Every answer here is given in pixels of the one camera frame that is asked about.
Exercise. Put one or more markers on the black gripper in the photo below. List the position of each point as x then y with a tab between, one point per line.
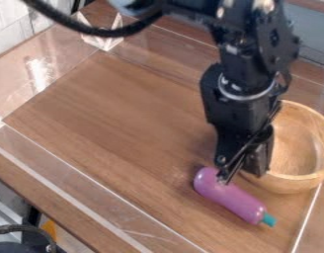
242	128

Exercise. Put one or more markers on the purple toy eggplant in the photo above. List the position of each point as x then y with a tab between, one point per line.
230	197

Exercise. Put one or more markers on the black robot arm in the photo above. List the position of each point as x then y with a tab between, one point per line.
240	86

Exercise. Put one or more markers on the brown wooden bowl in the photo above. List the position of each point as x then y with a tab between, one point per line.
296	167

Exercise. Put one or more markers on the clear acrylic front wall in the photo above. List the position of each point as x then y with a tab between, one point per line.
99	217

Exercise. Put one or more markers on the clear acrylic corner bracket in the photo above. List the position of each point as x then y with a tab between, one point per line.
105	43

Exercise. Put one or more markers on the black clamp with cable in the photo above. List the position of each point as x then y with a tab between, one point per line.
35	241

